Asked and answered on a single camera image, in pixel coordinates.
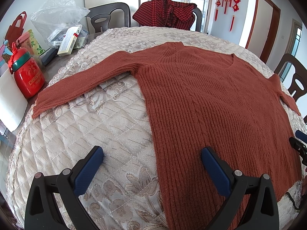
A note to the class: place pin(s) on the beige quilted table cover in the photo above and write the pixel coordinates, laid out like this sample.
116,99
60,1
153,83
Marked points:
125,191

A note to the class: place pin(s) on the white paper sheet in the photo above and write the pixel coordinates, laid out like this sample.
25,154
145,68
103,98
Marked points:
13,103

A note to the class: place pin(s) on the clear plastic bag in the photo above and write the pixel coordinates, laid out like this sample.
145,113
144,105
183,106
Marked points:
55,17

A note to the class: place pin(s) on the brown wooden door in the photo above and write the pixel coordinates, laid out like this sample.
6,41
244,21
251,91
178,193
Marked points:
263,29

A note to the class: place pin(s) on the rust orange knit sweater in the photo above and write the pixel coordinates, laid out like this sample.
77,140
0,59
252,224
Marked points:
196,98

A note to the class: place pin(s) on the white and red box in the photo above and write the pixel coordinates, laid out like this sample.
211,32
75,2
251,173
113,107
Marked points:
69,40

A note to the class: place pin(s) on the red Christmas water bottle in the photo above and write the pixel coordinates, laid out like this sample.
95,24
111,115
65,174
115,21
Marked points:
27,74

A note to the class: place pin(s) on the floral patterned packet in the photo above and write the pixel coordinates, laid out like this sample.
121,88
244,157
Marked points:
28,41

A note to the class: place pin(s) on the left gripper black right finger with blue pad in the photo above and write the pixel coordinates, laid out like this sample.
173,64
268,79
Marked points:
261,211

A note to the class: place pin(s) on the red checked garment on chair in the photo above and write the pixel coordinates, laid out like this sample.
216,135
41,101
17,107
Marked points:
165,13

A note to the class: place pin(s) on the red gift bag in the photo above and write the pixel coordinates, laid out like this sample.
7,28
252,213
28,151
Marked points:
16,29

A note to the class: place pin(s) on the dark flat box on table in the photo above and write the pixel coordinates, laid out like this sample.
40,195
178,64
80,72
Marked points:
48,55

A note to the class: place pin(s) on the dark chair behind red garment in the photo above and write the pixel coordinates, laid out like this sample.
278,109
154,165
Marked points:
198,18

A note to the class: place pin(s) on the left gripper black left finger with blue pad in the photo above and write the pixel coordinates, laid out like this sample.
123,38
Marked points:
42,211

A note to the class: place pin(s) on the grey plastic chair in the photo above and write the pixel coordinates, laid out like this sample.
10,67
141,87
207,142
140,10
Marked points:
100,16

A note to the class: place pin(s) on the dark brown wooden chair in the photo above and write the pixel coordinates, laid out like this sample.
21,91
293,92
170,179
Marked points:
298,83

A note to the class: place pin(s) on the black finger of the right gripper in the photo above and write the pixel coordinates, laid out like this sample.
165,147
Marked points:
299,144

